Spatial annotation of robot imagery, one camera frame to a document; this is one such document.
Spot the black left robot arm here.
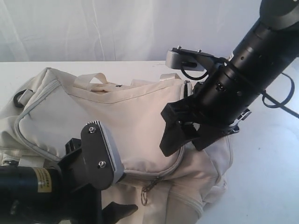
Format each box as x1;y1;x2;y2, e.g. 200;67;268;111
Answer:
0;139;138;224

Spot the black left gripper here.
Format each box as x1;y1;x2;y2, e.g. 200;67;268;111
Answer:
43;138;138;224

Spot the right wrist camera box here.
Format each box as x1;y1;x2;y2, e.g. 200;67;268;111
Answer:
165;46;230;74

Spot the silver metal key ring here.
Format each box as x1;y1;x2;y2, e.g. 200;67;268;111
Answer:
140;177;162;206

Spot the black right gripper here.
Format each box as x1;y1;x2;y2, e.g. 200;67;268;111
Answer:
160;67;266;157

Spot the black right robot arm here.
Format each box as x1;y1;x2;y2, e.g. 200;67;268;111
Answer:
160;0;299;157

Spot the cream fabric duffel bag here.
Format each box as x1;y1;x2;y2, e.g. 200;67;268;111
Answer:
0;68;233;224

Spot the white backdrop curtain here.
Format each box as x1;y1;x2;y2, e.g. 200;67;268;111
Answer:
0;0;261;62

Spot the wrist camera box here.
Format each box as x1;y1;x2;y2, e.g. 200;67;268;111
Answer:
81;120;124;190
165;46;230;74

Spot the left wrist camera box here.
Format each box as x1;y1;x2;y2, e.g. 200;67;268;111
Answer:
81;120;124;190

